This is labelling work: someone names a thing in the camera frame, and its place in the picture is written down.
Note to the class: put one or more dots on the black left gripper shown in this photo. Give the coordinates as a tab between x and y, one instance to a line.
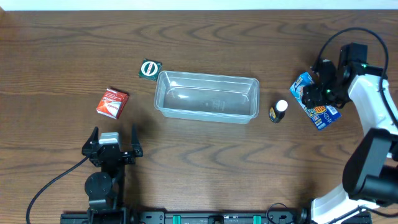
111	152

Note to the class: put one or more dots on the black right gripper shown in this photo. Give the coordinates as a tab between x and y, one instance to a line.
311	96

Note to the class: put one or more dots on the blue medicine box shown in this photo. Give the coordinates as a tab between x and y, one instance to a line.
321	116

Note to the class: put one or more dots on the small dark bottle white cap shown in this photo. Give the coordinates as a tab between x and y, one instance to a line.
277	111

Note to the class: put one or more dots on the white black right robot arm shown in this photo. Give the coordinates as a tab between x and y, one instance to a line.
368	183

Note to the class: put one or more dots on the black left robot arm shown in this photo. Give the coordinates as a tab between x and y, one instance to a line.
105	189

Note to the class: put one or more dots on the clear plastic container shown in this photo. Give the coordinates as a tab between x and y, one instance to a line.
207	97

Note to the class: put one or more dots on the red Panadol box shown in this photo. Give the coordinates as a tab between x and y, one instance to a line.
112	103

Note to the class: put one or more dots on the green square box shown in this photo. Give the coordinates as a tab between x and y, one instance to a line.
150	69

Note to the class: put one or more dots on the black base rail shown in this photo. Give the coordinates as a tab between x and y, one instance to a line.
186	218

